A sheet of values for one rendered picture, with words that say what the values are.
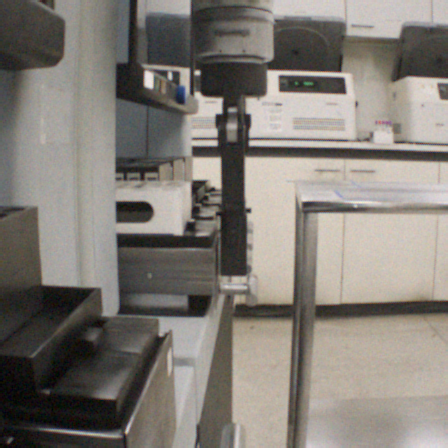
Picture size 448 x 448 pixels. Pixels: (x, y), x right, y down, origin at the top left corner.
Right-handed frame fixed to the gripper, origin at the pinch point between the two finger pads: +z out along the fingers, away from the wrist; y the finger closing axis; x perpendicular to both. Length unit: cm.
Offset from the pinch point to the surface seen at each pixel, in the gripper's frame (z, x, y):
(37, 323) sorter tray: -2.3, -9.2, 37.9
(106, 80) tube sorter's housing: -17.5, -11.4, 12.6
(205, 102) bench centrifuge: -29, -22, -229
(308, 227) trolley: 2.1, 10.7, -26.9
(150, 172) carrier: -7.5, -11.0, -9.6
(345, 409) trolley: 52, 25, -62
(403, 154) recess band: -5, 79, -233
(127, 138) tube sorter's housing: -12, -23, -53
